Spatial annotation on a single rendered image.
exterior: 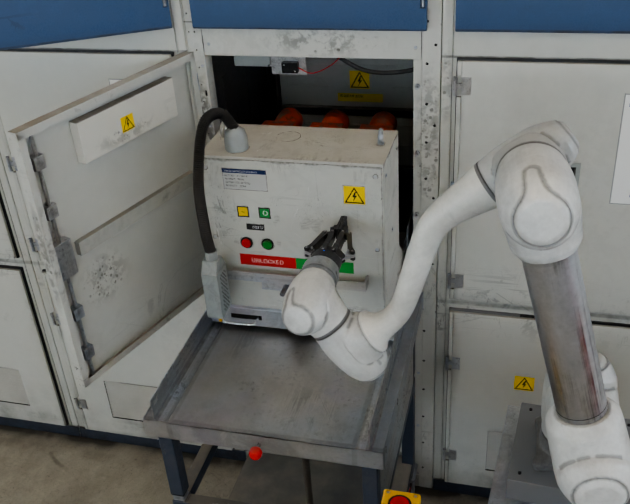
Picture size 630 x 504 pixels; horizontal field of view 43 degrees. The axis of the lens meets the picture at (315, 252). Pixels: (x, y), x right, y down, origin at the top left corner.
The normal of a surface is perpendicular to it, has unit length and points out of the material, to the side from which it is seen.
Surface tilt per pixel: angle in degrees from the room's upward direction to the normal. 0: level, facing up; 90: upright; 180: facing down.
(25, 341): 90
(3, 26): 90
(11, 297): 90
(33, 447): 0
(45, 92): 90
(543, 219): 81
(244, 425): 0
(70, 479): 0
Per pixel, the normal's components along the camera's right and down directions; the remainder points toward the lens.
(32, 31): 0.25, 0.49
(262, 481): -0.06, -0.85
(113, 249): 0.84, 0.23
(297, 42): -0.25, 0.51
